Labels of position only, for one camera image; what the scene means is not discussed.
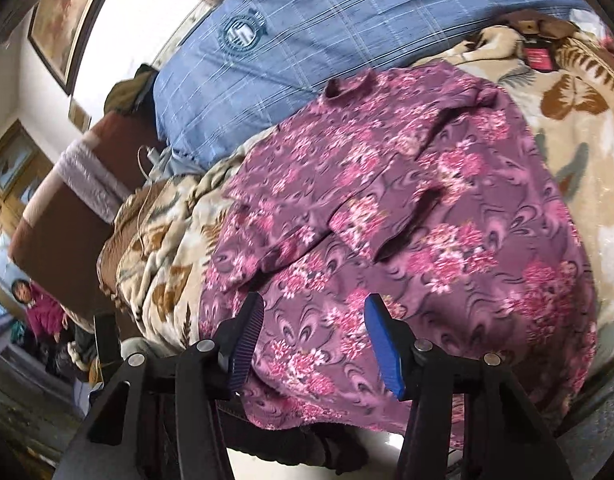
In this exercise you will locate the blue plaid duvet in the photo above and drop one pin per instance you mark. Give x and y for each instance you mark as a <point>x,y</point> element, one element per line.
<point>249,64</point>

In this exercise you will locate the dark wooden dresser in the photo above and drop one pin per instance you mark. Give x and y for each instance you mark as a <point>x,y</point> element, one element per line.
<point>34,419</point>

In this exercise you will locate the lilac cloth on headboard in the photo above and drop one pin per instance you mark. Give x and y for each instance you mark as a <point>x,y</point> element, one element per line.
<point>82,171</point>

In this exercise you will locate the olive green garment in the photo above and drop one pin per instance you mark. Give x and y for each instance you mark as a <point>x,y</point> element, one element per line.
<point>127,95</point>

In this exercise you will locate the beige leaf pattern blanket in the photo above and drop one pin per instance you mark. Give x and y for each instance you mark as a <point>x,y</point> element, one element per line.
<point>559,76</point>

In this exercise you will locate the wooden glass door cabinet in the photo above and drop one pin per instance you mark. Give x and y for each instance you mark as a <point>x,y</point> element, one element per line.
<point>23,166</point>

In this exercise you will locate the person in red top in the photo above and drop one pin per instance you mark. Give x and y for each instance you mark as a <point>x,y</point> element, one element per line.
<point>45,315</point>

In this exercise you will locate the small wall frame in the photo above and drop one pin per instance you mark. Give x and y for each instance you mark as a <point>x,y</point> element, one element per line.
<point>78,116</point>

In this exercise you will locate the brown bed headboard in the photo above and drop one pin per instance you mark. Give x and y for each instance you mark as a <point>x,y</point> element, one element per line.
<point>58,240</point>

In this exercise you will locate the person's jeans leg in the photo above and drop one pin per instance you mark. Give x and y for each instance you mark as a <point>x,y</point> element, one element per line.
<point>587,441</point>

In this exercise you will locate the purple floral shirt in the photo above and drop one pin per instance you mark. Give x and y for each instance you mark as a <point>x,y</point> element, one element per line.
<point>422,185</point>

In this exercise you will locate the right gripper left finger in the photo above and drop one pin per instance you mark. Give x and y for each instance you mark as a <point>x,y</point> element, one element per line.
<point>109,442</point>

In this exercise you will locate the framed wall picture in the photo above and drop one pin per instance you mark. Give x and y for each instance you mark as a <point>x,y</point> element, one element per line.
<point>59,31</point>

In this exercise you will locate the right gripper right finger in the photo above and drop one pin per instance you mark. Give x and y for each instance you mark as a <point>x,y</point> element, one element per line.
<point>504,435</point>

